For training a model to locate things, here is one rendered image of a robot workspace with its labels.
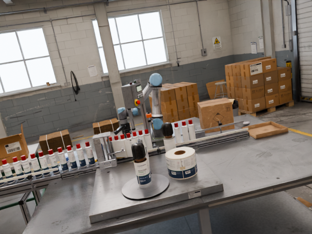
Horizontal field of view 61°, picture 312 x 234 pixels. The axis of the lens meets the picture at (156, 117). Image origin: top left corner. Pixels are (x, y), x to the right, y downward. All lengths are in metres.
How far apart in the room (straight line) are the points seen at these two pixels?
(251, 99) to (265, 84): 0.44
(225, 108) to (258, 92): 3.36
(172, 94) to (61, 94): 3.26
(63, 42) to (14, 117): 2.31
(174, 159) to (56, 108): 6.14
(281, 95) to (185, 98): 2.08
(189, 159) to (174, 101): 4.06
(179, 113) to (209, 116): 3.24
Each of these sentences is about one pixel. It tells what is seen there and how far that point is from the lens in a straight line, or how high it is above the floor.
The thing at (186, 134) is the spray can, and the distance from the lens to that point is 2.30.
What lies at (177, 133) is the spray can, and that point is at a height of 0.99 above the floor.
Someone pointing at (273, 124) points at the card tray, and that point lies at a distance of 2.74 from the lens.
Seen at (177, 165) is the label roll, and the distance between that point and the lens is 1.72.
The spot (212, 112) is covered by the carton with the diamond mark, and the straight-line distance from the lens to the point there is 2.59.
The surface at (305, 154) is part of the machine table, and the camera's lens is 2.13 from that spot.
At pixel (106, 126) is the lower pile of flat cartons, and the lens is 6.63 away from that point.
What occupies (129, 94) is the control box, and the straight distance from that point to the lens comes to 2.18.
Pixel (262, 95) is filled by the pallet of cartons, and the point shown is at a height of 0.44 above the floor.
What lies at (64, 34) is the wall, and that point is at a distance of 7.58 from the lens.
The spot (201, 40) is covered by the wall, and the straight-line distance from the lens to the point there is 8.47.
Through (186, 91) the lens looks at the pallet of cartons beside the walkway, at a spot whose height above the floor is 0.77.
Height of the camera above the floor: 1.69
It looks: 13 degrees down
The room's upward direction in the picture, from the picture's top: 10 degrees counter-clockwise
